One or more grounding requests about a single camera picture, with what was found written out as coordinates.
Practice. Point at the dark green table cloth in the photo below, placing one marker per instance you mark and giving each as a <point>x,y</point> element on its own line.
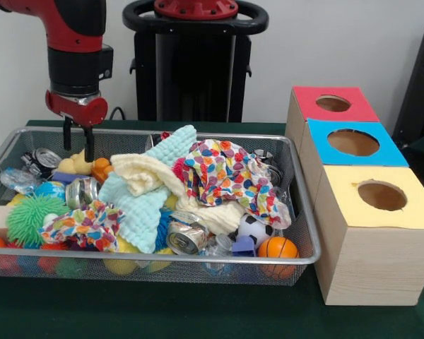
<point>198,311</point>

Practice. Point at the orange basketball toy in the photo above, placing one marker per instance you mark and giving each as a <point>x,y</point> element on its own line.
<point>278,248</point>

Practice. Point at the wooden box with three holes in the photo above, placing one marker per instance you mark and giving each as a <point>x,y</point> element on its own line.
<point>374,261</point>

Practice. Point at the cream yellow cloth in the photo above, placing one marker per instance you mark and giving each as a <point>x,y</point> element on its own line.
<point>145,173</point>

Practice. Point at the mint green waffle cloth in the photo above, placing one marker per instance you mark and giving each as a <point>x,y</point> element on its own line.
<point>138,208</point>

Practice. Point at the small orange plastic toy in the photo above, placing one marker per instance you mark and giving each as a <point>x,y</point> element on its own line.
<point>102,168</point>

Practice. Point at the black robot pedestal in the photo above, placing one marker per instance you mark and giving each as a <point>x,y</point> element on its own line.
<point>191,78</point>

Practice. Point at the green spiky ball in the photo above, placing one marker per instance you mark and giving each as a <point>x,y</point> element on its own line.
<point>28,219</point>

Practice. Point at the colourful polka dot cloth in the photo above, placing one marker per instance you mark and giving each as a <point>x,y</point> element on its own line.
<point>230,173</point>
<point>81,226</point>

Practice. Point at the yellow plush duck toy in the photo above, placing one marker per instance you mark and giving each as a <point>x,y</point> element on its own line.
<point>71,165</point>

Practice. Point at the blue globe ball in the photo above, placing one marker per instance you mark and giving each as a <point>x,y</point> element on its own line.
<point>49,191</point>

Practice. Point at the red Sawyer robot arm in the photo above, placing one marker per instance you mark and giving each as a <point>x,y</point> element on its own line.
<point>74,35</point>

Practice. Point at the black and white soccer ball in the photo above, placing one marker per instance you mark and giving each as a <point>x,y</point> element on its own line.
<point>254,229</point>

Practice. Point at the black upright panel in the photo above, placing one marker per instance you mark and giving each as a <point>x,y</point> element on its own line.
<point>420,92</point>

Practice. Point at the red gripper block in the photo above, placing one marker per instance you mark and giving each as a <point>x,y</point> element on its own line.
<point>78,109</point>

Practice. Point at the clear mesh bin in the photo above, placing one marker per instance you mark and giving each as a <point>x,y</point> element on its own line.
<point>304,233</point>

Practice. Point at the silver drink can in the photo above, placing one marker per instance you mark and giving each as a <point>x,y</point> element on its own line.
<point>81,193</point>

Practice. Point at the crushed silver can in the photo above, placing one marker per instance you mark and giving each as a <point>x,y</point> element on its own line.
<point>186,236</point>

